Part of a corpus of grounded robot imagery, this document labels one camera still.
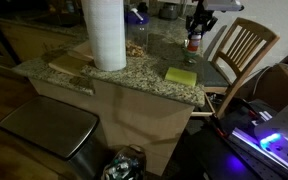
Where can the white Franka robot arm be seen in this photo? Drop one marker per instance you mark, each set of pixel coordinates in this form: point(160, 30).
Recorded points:
point(284, 125)

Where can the white paper towel roll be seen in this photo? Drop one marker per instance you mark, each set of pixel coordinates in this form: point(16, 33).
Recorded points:
point(105, 33)

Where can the clear jar with blue lid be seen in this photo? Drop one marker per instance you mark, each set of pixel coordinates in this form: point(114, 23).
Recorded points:
point(136, 31)

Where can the dark bowl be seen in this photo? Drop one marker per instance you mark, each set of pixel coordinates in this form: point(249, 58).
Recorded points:
point(168, 11)

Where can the wooden chair with dark cushion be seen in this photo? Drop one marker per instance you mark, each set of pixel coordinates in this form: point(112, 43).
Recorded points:
point(244, 46)

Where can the metal robot mounting plate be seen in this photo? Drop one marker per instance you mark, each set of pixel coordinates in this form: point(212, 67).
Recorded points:
point(250, 148)

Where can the small wooden board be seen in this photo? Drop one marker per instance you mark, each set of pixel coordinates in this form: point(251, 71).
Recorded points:
point(82, 51)

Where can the bag of trash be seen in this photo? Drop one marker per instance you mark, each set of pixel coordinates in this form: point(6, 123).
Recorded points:
point(125, 165)

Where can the brown cardboard box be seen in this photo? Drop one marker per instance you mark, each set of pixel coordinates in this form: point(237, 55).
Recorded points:
point(279, 85)

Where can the stainless steel trash can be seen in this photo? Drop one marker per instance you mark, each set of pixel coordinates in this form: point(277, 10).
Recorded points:
point(50, 125)

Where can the wooden cutting board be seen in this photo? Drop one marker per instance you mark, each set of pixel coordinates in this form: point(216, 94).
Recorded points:
point(69, 65)

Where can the small white object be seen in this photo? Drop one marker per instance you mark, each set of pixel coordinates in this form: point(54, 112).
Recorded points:
point(185, 42)

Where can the yellow green sponge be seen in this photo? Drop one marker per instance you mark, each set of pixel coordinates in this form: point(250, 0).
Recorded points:
point(180, 76)

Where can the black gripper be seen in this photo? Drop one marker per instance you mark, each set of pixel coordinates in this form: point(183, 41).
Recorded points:
point(200, 13)

